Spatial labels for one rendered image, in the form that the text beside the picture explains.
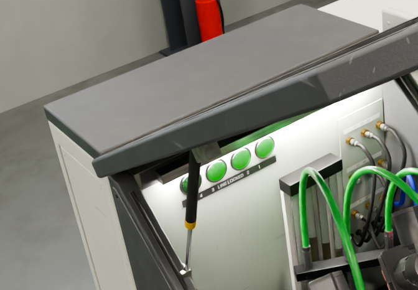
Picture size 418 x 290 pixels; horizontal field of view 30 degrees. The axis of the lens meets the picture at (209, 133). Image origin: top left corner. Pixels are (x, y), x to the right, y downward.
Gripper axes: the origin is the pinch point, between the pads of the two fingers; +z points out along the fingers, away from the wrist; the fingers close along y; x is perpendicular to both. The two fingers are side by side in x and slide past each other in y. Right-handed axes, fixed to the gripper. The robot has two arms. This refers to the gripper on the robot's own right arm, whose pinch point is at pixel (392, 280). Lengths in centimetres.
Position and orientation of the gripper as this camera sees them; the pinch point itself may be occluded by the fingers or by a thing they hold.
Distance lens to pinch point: 148.3
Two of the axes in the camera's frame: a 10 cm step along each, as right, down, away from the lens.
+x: -9.4, 2.8, -1.9
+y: -3.2, -9.1, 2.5
